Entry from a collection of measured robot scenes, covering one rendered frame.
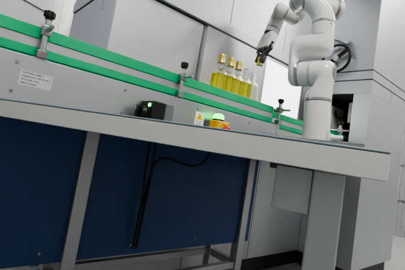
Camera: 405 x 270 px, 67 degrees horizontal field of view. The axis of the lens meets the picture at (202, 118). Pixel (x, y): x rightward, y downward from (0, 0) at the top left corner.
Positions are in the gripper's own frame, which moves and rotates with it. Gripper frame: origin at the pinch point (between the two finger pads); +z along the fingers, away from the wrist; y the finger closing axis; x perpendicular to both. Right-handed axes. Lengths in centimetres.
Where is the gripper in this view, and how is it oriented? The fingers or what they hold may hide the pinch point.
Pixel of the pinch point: (260, 59)
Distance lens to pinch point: 167.0
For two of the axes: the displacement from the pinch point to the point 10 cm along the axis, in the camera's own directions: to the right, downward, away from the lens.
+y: 4.0, 0.3, -9.1
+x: 8.3, 4.2, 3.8
